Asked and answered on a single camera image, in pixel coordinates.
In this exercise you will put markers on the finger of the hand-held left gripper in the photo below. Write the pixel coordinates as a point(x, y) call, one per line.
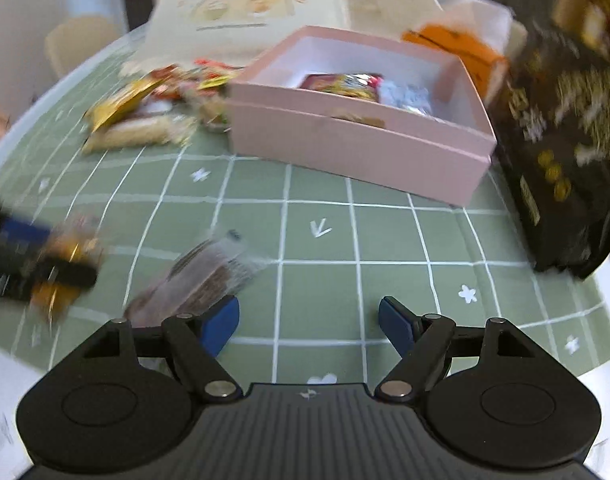
point(22, 232)
point(70, 276)

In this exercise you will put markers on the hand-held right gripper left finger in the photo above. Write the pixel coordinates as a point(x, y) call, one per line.
point(224, 317)

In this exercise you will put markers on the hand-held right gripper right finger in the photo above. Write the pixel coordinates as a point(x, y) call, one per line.
point(391, 317)

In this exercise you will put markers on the gold orange snack packet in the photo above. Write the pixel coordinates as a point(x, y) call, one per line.
point(75, 247)

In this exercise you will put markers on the clear brown snack packet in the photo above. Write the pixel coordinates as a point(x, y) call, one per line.
point(200, 280)

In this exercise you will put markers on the beige long cracker packet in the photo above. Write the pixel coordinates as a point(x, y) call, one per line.
point(135, 134)

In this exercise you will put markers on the pink cardboard box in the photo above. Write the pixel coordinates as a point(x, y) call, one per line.
point(360, 155)

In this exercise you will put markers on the green grid tablecloth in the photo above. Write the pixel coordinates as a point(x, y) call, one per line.
point(310, 240)

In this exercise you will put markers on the small clear snack packet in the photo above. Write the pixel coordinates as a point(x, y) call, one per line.
point(214, 112)

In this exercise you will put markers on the orange red snack packet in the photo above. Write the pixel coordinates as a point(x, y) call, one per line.
point(171, 81)

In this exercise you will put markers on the silver snack packet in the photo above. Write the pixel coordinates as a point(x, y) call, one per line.
point(404, 97)

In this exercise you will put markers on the large black printed bag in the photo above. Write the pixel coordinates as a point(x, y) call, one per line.
point(560, 160)

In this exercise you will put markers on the red colourful snack packet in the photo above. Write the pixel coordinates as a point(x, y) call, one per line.
point(341, 83)

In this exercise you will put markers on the red yellow snack packet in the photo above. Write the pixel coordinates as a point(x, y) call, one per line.
point(216, 72)

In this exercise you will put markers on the orange tissue pack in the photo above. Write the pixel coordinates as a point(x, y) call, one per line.
point(460, 45)

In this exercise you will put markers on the cream printed cloth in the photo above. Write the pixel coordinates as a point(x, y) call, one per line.
point(245, 5)

